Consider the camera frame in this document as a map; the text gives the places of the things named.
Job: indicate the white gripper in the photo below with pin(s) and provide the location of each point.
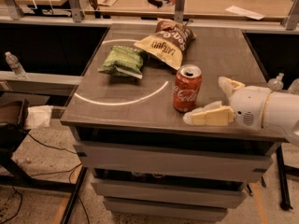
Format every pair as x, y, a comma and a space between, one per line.
249, 104

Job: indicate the red coke can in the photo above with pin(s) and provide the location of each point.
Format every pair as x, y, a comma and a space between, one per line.
187, 85

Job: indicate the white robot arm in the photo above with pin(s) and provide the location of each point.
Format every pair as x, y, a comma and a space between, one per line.
281, 115

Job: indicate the clear sanitizer bottle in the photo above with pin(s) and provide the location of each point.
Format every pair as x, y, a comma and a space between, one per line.
276, 84

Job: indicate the yellow brown chip bag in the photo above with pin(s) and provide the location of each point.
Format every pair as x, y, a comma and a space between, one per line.
169, 42

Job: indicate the white paper sheet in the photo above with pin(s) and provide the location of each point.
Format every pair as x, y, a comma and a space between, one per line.
245, 13

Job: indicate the grey drawer cabinet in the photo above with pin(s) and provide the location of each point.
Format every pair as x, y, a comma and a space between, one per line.
144, 159

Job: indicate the green chip bag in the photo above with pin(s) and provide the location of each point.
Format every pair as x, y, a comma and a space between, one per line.
124, 61

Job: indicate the black glasses case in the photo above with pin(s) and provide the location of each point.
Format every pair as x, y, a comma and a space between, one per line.
160, 3

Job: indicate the white crumpled cloth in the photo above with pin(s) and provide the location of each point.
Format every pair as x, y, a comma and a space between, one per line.
38, 117

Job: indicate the clear water bottle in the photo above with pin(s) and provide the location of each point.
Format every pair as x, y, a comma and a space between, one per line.
15, 65

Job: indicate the black bin on stand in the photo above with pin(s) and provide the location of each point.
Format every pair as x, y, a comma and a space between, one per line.
12, 125

